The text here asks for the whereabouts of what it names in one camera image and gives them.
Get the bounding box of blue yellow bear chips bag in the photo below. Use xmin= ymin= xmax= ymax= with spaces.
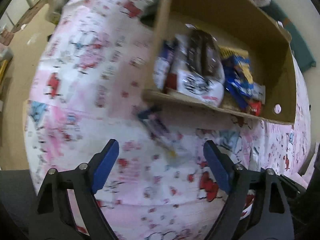
xmin=219 ymin=46 xmax=253 ymax=111

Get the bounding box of dark sausage vacuum pack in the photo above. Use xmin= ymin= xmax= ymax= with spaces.
xmin=175 ymin=24 xmax=225 ymax=107

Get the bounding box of blue white snack packet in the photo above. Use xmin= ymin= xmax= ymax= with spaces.
xmin=153 ymin=39 xmax=178 ymax=90

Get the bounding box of white red wafer bar packet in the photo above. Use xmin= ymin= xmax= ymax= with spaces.
xmin=163 ymin=34 xmax=189 ymax=94

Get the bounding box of white nutrition label packet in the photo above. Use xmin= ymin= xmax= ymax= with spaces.
xmin=252 ymin=82 xmax=266 ymax=105

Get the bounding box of pink cartoon bed sheet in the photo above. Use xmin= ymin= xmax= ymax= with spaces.
xmin=25 ymin=0 xmax=311 ymax=239

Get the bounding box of teal cushion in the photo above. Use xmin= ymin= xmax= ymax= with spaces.
xmin=260 ymin=0 xmax=317 ymax=73

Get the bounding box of brown cardboard box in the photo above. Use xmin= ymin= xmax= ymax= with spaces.
xmin=142 ymin=0 xmax=296 ymax=125

